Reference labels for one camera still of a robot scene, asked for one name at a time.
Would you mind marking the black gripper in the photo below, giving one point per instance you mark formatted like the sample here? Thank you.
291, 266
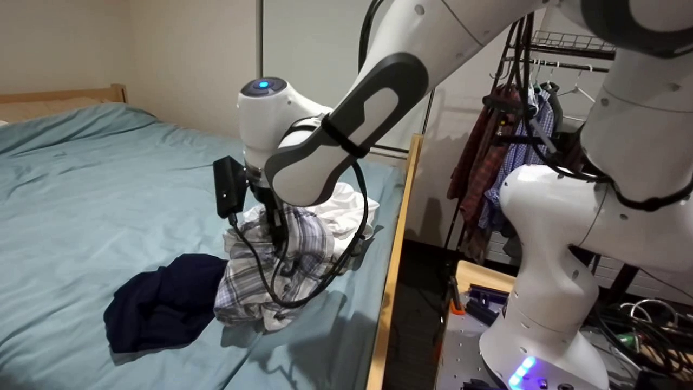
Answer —
275, 224

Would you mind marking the plaid checked shirt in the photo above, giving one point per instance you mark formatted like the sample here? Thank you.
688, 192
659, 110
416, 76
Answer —
310, 251

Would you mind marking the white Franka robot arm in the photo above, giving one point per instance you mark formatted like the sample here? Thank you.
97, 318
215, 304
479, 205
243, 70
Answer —
598, 216

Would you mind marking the black clothes rack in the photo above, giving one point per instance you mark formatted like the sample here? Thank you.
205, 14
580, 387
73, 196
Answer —
515, 50

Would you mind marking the navy blue garment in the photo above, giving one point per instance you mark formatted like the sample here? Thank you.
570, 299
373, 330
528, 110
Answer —
162, 304

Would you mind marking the bed with blue sheet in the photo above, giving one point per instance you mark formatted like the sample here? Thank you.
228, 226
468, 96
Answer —
108, 196

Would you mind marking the dark red hanging shirt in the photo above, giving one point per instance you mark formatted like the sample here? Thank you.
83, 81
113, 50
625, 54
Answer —
468, 166

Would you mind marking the small wooden box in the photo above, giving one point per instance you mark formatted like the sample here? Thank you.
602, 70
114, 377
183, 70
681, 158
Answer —
479, 274

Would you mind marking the black tools pile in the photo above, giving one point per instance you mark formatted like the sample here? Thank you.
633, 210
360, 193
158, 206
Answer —
486, 304

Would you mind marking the blue hanging shirt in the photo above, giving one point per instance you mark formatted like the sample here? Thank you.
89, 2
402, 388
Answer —
520, 144

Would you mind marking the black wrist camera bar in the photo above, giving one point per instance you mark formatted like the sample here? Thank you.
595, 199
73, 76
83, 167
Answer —
228, 186

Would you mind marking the wooden bed frame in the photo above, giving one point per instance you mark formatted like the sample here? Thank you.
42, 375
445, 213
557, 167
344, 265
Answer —
393, 288

